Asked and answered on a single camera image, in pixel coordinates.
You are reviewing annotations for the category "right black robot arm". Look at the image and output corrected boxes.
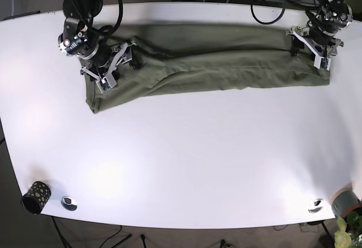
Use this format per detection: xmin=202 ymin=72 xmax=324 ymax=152
xmin=58 ymin=0 xmax=138 ymax=93

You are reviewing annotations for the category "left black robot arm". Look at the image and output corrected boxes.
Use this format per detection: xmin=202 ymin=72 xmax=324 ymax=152
xmin=250 ymin=0 xmax=353 ymax=71

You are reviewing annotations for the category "green potted plant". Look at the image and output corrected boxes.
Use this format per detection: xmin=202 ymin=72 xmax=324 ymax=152
xmin=334 ymin=211 xmax=361 ymax=248

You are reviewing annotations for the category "left silver table grommet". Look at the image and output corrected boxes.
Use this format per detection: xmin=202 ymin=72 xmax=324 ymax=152
xmin=61 ymin=196 xmax=77 ymax=211

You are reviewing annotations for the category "grey flower pot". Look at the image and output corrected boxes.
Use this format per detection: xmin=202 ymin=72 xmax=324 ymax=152
xmin=331 ymin=188 xmax=361 ymax=218

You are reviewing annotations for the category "olive green T-shirt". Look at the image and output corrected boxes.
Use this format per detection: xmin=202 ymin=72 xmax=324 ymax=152
xmin=85 ymin=24 xmax=330 ymax=113

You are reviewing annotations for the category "silver table grommet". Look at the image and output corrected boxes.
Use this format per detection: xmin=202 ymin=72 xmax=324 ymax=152
xmin=308 ymin=198 xmax=324 ymax=214
xmin=61 ymin=196 xmax=77 ymax=211

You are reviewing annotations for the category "right silver table grommet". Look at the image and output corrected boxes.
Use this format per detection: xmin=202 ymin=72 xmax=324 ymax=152
xmin=308 ymin=198 xmax=324 ymax=214

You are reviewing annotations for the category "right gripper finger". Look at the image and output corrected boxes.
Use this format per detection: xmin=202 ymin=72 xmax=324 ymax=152
xmin=129 ymin=50 xmax=142 ymax=70

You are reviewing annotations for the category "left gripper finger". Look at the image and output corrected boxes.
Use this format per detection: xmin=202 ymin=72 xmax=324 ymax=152
xmin=290 ymin=37 xmax=303 ymax=57

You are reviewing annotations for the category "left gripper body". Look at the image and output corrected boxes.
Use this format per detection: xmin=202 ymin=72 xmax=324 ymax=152
xmin=286 ymin=23 xmax=343 ymax=71

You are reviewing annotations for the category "black gold-dotted cup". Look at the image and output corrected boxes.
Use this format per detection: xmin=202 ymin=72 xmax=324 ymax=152
xmin=21 ymin=181 xmax=51 ymax=215

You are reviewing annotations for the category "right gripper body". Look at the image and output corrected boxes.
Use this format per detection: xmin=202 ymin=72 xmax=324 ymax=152
xmin=80 ymin=40 xmax=137 ymax=93

